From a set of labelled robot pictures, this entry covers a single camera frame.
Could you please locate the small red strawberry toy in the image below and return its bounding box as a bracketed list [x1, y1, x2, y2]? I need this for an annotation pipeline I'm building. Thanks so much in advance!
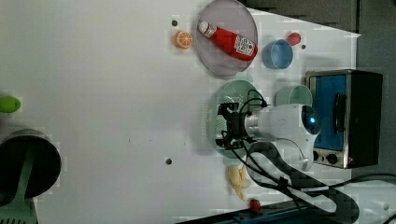
[248, 199, 261, 212]

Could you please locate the purple round plate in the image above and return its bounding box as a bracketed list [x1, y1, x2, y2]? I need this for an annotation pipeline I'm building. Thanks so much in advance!
[195, 0, 258, 76]

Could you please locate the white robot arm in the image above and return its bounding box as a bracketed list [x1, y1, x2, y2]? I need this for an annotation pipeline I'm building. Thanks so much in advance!
[215, 98, 395, 224]

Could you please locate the green plastic cup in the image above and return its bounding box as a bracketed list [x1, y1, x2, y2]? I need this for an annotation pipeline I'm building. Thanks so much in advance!
[275, 85, 313, 106]

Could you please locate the black toaster oven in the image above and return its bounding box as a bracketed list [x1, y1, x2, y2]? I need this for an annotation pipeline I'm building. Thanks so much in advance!
[305, 69, 383, 169]

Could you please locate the peeled banana toy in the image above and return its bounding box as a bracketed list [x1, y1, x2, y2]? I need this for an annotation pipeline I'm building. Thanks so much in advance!
[227, 165, 250, 202]

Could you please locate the black cooking pot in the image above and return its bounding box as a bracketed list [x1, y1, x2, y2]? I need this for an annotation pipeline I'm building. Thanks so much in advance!
[0, 129, 62, 205]

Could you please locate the green plastic strainer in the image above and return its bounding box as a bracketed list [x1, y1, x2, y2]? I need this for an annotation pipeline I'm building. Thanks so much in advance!
[206, 78, 262, 166]

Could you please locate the orange slice toy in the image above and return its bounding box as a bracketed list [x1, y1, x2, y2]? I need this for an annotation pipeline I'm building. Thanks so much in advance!
[173, 31, 193, 49]

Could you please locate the green slotted spatula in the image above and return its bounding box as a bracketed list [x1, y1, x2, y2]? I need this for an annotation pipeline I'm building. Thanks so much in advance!
[1, 148, 37, 224]

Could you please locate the green toy vegetable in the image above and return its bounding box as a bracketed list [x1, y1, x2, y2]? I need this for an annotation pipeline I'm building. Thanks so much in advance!
[0, 96, 21, 113]

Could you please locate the blue plastic bowl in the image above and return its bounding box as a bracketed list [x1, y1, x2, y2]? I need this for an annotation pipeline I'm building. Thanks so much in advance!
[262, 39, 293, 69]

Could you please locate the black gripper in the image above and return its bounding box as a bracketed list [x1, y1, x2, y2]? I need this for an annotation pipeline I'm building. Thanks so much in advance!
[215, 103, 248, 150]

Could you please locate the red ketchup bottle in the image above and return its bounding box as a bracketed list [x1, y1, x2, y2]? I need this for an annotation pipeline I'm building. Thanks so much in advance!
[198, 21, 258, 62]

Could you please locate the blue table rail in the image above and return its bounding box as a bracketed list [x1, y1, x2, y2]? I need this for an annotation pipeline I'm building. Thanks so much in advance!
[177, 201, 340, 224]

